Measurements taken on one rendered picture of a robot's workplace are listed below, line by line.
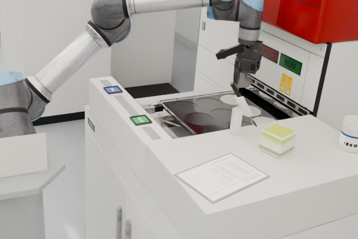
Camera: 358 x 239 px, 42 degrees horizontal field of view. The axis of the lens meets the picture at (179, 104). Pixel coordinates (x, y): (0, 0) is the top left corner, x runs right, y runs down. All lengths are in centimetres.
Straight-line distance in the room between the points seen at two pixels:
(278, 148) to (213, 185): 25
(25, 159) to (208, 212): 62
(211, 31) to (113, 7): 74
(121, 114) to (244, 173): 49
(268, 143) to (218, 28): 88
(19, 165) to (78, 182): 145
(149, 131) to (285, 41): 63
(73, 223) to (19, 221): 104
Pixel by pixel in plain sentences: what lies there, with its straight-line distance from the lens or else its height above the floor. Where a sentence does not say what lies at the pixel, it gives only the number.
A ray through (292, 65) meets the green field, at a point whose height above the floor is 110.
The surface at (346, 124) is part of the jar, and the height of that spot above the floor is 105.
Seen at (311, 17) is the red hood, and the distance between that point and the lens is 156.
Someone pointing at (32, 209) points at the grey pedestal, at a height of 68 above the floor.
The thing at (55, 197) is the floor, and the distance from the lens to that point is 279.
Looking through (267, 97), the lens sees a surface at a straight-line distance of 183.
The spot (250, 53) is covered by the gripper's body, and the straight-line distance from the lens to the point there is 169.
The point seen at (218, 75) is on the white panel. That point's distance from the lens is 213.
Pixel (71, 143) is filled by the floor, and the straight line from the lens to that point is 332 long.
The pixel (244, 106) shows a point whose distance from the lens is 141.
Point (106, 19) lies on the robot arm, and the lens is 156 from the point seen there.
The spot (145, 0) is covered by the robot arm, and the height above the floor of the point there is 131.
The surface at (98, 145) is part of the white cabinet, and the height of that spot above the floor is 73.
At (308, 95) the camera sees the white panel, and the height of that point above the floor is 102.
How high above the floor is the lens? 162
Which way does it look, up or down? 24 degrees down
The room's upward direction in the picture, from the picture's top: 5 degrees clockwise
